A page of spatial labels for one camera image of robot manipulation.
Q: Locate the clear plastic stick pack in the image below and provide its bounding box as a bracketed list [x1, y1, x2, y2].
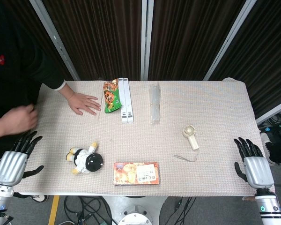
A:
[149, 82, 161, 125]

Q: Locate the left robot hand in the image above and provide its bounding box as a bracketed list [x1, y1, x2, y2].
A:
[0, 130, 44, 187]

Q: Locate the black white plush doll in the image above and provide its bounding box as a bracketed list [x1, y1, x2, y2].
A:
[66, 142, 104, 175]

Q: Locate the black floor cable bundle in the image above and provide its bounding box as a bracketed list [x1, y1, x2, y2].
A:
[64, 196, 113, 225]
[170, 196, 197, 225]

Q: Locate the cream handheld fan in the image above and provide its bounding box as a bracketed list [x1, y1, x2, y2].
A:
[174, 124, 200, 163]

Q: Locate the person's right hand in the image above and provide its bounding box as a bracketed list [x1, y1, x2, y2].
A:
[1, 105, 38, 136]

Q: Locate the silver partition base rail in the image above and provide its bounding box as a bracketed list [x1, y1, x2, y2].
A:
[256, 97, 281, 125]

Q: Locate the silver partition post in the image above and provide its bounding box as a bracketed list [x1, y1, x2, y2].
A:
[29, 0, 80, 82]
[140, 0, 155, 81]
[203, 0, 258, 81]

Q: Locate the person in black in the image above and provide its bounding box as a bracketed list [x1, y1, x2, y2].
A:
[0, 0, 66, 122]

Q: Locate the white black sneaker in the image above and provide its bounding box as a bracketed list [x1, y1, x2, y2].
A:
[29, 194, 49, 203]

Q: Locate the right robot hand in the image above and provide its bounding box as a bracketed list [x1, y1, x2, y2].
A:
[233, 137, 274, 189]

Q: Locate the person's left hand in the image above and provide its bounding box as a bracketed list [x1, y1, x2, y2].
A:
[67, 91, 102, 116]

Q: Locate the white folding stand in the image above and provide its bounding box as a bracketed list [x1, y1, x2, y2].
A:
[118, 77, 134, 124]

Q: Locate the yellow floor tape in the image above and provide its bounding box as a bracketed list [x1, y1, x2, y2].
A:
[48, 195, 60, 225]

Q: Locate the orange food box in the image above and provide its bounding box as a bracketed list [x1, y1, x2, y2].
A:
[113, 162, 160, 186]

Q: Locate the beige woven tablecloth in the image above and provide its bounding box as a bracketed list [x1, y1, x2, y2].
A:
[14, 78, 276, 196]

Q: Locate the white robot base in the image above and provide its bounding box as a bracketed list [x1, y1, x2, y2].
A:
[102, 195, 167, 225]

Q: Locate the green snack bag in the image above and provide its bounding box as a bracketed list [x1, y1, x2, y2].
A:
[103, 79, 122, 114]

